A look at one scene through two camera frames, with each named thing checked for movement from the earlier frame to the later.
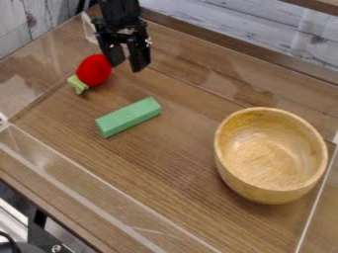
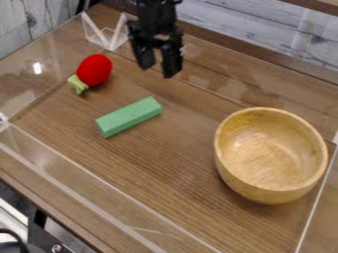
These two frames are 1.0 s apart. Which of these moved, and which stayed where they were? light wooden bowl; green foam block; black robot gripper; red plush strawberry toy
Moved: black robot gripper
Stayed: light wooden bowl; green foam block; red plush strawberry toy
